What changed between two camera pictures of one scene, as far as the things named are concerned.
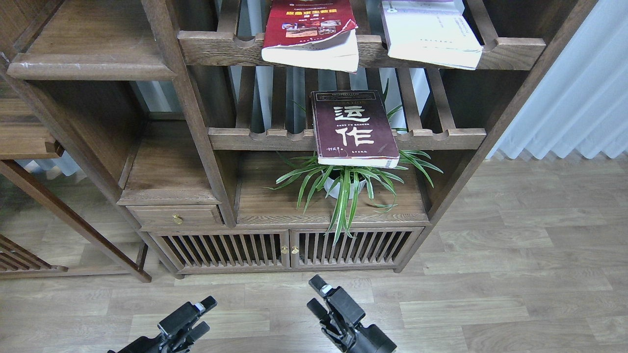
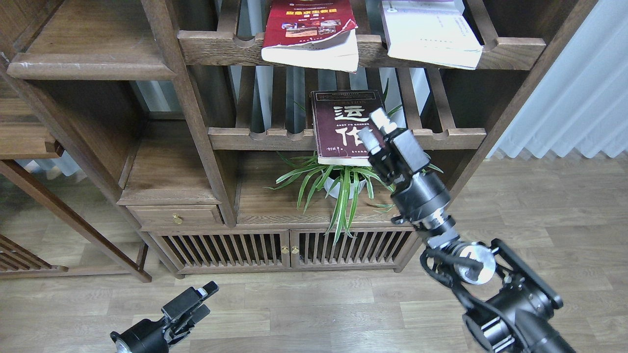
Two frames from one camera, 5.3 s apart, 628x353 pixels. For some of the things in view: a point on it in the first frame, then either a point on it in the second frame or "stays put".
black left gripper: (180, 342) to (147, 336)
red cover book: (320, 33) stays put
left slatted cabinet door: (195, 251) stays put
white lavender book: (431, 31) stays put
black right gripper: (341, 322) to (414, 195)
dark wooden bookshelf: (231, 165) stays put
